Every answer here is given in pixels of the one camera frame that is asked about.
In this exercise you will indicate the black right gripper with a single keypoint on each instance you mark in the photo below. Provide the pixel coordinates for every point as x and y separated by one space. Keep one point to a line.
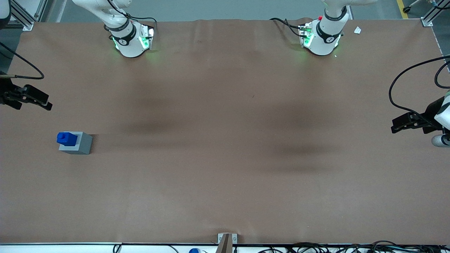
6 92

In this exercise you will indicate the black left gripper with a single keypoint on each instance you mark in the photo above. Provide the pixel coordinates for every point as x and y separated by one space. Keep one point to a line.
429 114

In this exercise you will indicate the blue plastic block part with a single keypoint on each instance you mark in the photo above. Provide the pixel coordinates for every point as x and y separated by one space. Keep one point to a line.
68 139

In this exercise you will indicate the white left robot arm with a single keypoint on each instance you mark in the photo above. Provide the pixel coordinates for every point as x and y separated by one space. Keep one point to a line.
321 44

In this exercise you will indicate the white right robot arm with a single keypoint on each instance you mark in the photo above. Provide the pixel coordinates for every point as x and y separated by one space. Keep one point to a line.
130 45

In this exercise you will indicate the gray square base block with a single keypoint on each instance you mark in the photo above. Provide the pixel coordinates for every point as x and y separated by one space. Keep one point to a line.
84 144

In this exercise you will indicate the white paper scrap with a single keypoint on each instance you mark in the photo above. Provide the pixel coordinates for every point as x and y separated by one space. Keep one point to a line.
357 30

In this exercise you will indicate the black chair caster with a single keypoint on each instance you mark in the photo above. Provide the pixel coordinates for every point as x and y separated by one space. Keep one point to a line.
406 9

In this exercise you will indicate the brown table cover sheet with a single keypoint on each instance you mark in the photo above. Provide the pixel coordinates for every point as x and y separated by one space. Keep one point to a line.
225 140

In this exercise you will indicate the blue round cap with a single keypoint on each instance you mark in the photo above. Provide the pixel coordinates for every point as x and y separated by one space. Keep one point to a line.
194 251

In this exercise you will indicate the aluminium frame post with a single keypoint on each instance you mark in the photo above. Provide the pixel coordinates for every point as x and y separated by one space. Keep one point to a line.
428 21
26 24

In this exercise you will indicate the white table edge rail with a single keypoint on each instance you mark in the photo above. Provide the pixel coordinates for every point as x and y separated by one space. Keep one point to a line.
70 248

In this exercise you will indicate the camera post with bracket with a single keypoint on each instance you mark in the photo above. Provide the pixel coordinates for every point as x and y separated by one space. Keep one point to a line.
225 244

